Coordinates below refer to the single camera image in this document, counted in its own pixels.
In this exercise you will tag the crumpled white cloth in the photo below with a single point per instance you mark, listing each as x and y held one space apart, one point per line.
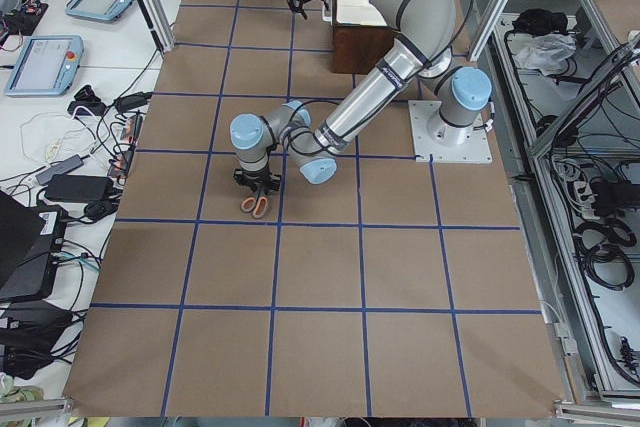
547 54

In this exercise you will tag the dark wooden drawer cabinet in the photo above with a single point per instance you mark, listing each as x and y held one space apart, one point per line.
357 48

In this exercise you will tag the near blue teach pendant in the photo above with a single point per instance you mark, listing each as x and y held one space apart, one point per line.
46 66

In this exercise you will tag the grey orange scissors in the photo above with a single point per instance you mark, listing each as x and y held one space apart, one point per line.
257 203

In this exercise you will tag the black laptop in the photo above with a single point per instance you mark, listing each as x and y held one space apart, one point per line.
30 238

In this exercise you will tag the black power brick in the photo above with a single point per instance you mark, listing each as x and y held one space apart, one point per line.
78 188

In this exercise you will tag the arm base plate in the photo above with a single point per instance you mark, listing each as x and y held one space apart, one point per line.
436 141

